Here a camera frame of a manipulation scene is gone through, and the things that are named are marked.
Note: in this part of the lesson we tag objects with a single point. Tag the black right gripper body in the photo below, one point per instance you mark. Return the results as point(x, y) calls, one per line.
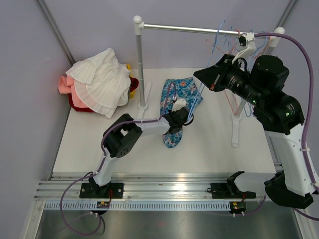
point(230, 76)

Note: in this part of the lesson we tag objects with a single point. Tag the blue hanger floral skirt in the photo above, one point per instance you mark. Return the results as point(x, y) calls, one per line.
point(197, 98)

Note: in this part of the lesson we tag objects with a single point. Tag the blue hanger salmon skirt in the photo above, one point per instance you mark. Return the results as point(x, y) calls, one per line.
point(244, 106)

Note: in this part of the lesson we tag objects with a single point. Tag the blue wire hanger grey skirt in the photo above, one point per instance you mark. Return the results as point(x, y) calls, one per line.
point(212, 43)

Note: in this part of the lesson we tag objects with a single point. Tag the white pleated skirt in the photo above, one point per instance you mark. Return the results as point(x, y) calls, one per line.
point(101, 82)

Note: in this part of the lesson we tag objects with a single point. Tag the salmon pink skirt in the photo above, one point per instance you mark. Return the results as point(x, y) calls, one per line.
point(66, 86)

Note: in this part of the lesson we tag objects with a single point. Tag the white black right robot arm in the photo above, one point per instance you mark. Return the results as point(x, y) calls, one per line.
point(282, 120)

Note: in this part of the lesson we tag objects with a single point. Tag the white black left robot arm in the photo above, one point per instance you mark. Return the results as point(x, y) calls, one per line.
point(118, 140)

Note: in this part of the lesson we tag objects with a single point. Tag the red cloth garment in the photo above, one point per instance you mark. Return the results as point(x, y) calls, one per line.
point(85, 109)

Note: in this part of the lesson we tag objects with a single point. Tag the yellow plastic bin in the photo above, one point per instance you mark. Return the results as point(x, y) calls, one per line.
point(134, 84)

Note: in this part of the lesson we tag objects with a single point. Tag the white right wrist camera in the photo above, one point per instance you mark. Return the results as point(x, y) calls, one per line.
point(249, 46)

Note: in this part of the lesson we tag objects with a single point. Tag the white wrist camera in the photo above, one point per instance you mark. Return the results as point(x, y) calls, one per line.
point(249, 46)
point(178, 104)

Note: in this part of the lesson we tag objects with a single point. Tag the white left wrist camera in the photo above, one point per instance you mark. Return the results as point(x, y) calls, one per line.
point(178, 104)

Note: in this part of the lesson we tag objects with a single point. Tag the empty pink wire hanger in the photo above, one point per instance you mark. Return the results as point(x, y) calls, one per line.
point(262, 48)

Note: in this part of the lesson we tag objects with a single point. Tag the white slotted cable duct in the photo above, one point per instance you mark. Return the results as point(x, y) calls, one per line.
point(139, 205)

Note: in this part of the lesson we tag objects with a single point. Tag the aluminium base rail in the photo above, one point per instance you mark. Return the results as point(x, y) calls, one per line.
point(141, 187)

